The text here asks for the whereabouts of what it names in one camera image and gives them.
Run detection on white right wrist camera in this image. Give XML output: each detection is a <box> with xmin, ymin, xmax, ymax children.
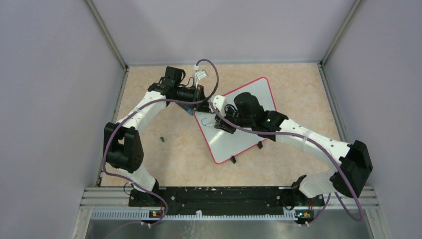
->
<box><xmin>211</xmin><ymin>95</ymin><xmax>227</xmax><ymax>116</ymax></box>

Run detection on aluminium frame rail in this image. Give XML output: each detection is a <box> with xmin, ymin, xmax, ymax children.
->
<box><xmin>80</xmin><ymin>187</ymin><xmax>132</xmax><ymax>209</ymax></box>

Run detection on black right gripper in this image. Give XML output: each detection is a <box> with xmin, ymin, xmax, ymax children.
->
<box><xmin>215</xmin><ymin>106</ymin><xmax>254</xmax><ymax>135</ymax></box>

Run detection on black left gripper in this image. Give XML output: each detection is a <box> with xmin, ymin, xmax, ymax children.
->
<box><xmin>175</xmin><ymin>84</ymin><xmax>212</xmax><ymax>113</ymax></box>

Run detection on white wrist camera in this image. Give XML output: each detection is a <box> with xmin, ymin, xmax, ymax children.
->
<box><xmin>211</xmin><ymin>95</ymin><xmax>227</xmax><ymax>116</ymax></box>
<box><xmin>193</xmin><ymin>65</ymin><xmax>207</xmax><ymax>87</ymax></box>

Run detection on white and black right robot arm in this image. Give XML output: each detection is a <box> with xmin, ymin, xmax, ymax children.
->
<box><xmin>210</xmin><ymin>92</ymin><xmax>373</xmax><ymax>205</ymax></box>

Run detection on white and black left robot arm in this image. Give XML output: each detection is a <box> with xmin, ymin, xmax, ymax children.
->
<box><xmin>103</xmin><ymin>66</ymin><xmax>209</xmax><ymax>206</ymax></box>

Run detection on pink framed whiteboard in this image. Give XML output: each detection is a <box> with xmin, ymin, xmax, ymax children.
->
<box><xmin>194</xmin><ymin>77</ymin><xmax>276</xmax><ymax>164</ymax></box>

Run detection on white slotted cable duct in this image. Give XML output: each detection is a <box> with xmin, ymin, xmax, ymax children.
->
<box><xmin>91</xmin><ymin>209</ymin><xmax>297</xmax><ymax>221</ymax></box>

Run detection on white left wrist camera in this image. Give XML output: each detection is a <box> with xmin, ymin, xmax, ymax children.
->
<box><xmin>193</xmin><ymin>65</ymin><xmax>207</xmax><ymax>87</ymax></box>

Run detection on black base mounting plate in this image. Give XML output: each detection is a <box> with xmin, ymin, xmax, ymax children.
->
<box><xmin>128</xmin><ymin>186</ymin><xmax>325</xmax><ymax>216</ymax></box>

